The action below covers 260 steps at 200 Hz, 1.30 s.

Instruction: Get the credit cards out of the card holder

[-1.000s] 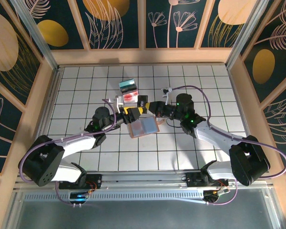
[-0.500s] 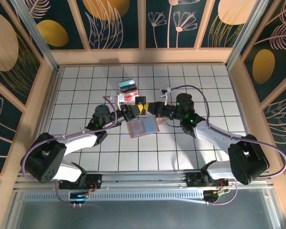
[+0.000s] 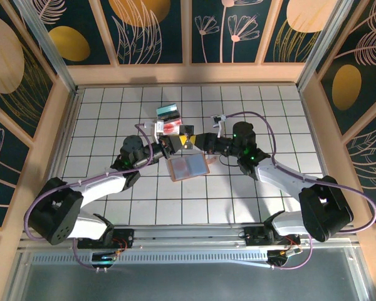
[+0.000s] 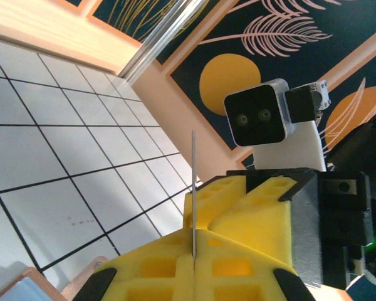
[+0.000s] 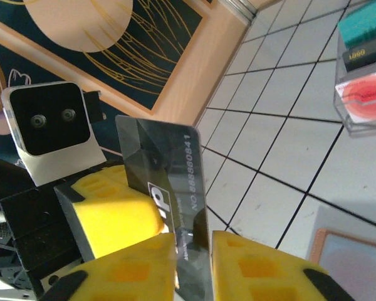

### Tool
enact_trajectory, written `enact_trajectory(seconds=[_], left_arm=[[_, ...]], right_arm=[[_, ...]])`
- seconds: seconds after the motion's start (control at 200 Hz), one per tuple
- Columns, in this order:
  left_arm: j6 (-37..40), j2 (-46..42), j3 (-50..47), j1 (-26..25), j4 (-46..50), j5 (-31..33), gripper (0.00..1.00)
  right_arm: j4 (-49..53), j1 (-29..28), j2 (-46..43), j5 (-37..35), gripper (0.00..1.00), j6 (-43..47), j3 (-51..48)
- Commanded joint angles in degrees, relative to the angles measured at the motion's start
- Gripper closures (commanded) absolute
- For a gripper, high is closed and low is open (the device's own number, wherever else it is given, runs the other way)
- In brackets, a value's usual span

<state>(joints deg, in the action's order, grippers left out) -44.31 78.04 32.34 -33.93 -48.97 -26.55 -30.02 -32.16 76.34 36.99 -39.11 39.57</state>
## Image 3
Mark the teal card stack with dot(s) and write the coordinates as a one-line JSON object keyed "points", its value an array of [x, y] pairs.
{"points": [[167, 110]]}

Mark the aluminium side rail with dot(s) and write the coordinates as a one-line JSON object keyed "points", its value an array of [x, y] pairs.
{"points": [[67, 125]]}

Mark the aluminium corner post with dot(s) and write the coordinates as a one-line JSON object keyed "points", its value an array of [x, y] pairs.
{"points": [[323, 47], [47, 47]]}

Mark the tan leather card holder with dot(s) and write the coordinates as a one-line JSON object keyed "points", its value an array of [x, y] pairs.
{"points": [[194, 166]]}

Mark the aluminium front rail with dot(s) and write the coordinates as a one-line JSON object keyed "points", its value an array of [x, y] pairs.
{"points": [[188, 233]]}

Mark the red circle credit card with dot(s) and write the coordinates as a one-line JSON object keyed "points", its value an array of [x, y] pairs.
{"points": [[180, 167]]}

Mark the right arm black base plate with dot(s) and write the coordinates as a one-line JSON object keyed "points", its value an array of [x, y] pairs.
{"points": [[253, 236]]}

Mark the red circle card stack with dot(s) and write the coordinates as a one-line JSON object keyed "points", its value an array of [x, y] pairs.
{"points": [[172, 127]]}

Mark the clear acrylic card box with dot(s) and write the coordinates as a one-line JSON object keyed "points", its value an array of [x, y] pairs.
{"points": [[169, 118]]}

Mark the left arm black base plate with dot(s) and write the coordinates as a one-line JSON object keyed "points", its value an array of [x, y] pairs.
{"points": [[125, 238]]}

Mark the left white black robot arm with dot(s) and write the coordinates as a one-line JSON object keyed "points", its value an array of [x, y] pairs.
{"points": [[106, 185]]}

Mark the black VIP card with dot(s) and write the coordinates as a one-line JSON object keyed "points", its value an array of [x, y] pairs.
{"points": [[187, 130]]}

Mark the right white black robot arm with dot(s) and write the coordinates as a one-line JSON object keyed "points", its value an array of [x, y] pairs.
{"points": [[279, 175]]}

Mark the grey metal front panel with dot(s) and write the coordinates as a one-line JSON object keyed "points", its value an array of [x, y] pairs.
{"points": [[188, 282]]}

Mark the small controller board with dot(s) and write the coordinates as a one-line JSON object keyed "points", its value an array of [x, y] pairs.
{"points": [[103, 258], [282, 255]]}

